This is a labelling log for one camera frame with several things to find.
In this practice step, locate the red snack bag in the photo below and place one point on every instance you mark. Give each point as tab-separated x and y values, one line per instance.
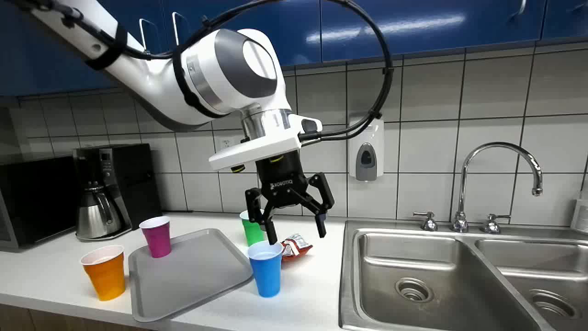
297	248

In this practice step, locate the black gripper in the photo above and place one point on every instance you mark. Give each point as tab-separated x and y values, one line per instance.
282	180

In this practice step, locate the stainless steel double sink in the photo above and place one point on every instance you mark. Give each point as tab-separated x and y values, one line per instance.
379	287

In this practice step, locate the blue plastic cup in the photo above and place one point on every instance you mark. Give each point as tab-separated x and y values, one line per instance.
267	276

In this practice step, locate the orange plastic cup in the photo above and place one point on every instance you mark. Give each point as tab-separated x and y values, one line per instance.
106	278

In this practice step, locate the black microwave oven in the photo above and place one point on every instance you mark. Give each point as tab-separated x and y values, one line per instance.
38	202

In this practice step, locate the clear soap bottle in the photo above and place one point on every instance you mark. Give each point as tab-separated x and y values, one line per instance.
581	215

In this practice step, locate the black coffee maker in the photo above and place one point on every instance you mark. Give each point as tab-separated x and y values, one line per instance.
135	177

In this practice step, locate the chrome gooseneck faucet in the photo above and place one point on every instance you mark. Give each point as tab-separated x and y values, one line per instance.
460	221

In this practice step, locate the grey plastic tray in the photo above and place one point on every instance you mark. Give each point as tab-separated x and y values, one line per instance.
185	276

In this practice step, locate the wooden lower cabinet front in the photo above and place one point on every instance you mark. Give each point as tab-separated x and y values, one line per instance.
19	320

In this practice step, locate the stainless steel coffee carafe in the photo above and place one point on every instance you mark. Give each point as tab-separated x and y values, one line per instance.
94	213

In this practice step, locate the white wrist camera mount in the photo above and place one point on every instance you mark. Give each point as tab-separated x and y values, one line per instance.
258	149

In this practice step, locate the magenta plastic cup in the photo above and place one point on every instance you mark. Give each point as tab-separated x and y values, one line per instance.
159	239

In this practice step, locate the green plastic cup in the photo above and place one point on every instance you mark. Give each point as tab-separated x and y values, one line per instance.
253	232

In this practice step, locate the white wall soap dispenser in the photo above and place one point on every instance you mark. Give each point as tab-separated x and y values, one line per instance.
366	158

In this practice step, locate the blue glossy cabinet door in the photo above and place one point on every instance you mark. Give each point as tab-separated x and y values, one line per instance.
429	24
295	29
38	61
567	20

